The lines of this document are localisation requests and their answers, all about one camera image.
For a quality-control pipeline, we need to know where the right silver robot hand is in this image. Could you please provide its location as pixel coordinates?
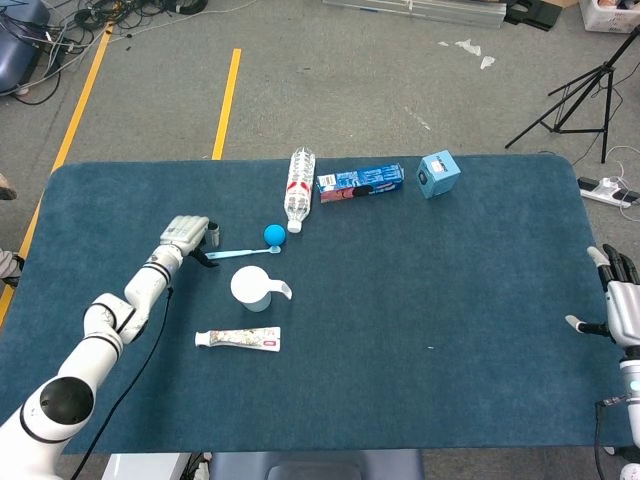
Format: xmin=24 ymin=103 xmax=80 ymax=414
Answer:
xmin=565 ymin=243 xmax=640 ymax=347

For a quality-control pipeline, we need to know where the white plastic basket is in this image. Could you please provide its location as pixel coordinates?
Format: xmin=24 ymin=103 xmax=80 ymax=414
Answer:
xmin=579 ymin=0 xmax=640 ymax=34

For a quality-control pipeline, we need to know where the dark blue machine base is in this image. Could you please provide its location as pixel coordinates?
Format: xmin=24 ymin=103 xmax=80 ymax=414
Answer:
xmin=0 ymin=0 xmax=51 ymax=95

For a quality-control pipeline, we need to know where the blue felt table cover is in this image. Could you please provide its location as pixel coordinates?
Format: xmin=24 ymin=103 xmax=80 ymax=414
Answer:
xmin=0 ymin=153 xmax=634 ymax=456

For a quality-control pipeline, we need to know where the long aluminium profile stack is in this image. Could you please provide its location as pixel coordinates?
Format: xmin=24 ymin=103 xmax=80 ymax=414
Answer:
xmin=322 ymin=0 xmax=507 ymax=30

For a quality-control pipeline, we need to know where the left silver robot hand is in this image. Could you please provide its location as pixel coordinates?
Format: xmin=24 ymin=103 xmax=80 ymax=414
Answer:
xmin=159 ymin=215 xmax=222 ymax=269

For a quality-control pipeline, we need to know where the clear plastic water bottle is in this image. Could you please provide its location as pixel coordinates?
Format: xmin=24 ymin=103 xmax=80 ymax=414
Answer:
xmin=283 ymin=146 xmax=317 ymax=234

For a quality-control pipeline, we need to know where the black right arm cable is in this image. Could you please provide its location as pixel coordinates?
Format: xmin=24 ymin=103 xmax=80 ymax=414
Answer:
xmin=592 ymin=394 xmax=631 ymax=480

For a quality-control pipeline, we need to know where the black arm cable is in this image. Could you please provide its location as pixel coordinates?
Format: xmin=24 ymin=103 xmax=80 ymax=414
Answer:
xmin=592 ymin=394 xmax=631 ymax=480
xmin=69 ymin=287 xmax=174 ymax=480

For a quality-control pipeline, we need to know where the light blue toothbrush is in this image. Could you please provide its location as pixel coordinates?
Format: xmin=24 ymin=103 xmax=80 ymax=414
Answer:
xmin=204 ymin=244 xmax=282 ymax=261

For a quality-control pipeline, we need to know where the light blue cube box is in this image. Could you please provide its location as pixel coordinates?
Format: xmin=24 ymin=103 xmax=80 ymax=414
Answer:
xmin=416 ymin=149 xmax=462 ymax=200

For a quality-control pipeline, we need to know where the grey blue robot torso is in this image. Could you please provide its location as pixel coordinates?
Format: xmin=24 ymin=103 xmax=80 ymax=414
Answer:
xmin=208 ymin=448 xmax=426 ymax=480

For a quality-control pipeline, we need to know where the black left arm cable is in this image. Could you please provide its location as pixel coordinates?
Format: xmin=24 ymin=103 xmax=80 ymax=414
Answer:
xmin=69 ymin=287 xmax=174 ymax=480

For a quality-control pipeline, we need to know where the white robot base panel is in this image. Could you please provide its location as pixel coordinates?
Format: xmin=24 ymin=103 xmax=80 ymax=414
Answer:
xmin=102 ymin=452 xmax=184 ymax=480

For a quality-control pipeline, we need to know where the pale blue cup with handle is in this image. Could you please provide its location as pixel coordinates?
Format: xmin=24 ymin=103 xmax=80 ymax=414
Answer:
xmin=230 ymin=265 xmax=294 ymax=314

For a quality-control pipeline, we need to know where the floral white toothpaste tube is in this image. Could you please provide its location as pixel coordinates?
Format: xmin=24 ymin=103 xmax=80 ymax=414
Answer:
xmin=194 ymin=326 xmax=282 ymax=353

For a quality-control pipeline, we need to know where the black tripod stand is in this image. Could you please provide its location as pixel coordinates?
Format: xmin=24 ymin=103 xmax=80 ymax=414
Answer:
xmin=504 ymin=24 xmax=640 ymax=165

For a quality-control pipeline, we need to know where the tangled black cable bundle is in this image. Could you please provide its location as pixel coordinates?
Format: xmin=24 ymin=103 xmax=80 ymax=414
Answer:
xmin=0 ymin=0 xmax=209 ymax=106

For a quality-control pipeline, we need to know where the white power strip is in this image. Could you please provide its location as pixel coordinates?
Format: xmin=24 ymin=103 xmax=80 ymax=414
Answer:
xmin=577 ymin=175 xmax=640 ymax=209

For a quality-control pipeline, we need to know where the black plastic bracket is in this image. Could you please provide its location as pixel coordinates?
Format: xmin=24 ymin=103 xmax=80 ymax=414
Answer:
xmin=503 ymin=0 xmax=564 ymax=32

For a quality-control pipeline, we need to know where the blue pink cookie box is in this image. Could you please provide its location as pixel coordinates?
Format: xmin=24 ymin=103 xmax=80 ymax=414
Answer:
xmin=316 ymin=162 xmax=406 ymax=204

